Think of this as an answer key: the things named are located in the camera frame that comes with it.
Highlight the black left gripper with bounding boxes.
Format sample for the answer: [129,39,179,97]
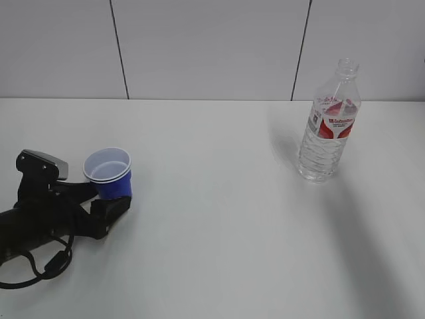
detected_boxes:
[1,176,131,263]

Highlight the blue paper cup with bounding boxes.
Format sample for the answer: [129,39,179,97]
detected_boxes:
[83,148,132,199]

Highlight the clear Wahaha water bottle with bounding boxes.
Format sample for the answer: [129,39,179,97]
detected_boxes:
[298,58,361,183]

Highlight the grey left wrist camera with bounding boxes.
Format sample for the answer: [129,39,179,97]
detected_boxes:
[16,150,68,182]

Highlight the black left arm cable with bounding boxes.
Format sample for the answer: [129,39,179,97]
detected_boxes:
[0,199,74,288]

